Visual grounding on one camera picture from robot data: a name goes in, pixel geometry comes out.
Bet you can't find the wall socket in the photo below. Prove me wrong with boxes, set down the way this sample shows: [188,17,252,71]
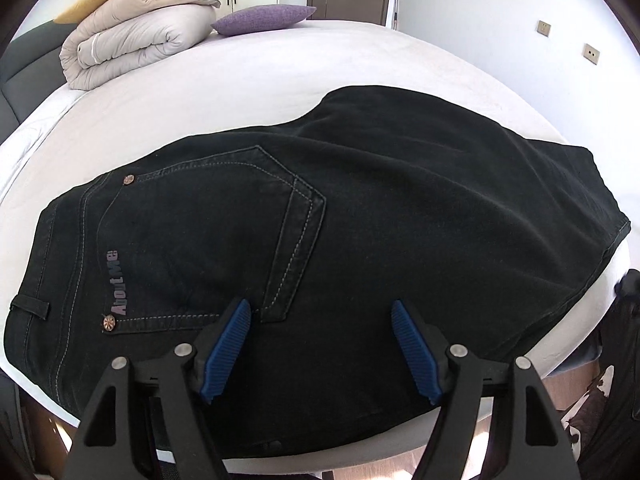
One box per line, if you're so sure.
[582,44,600,65]
[537,21,551,37]

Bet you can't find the upper wall socket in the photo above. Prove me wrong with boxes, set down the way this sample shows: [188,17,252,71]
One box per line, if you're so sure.
[537,21,551,37]

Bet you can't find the lower wall socket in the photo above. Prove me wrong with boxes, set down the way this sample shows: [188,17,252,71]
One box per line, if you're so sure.
[582,44,600,65]

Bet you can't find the black denim pants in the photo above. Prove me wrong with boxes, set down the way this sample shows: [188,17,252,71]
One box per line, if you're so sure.
[4,87,630,458]

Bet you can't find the dark grey headboard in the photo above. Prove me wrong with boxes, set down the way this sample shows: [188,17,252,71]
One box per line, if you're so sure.
[0,21,75,142]

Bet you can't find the purple pillow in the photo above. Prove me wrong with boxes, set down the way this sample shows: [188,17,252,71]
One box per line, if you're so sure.
[213,4,317,37]

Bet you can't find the folded beige duvet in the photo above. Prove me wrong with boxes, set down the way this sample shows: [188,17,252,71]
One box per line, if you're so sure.
[60,0,217,91]

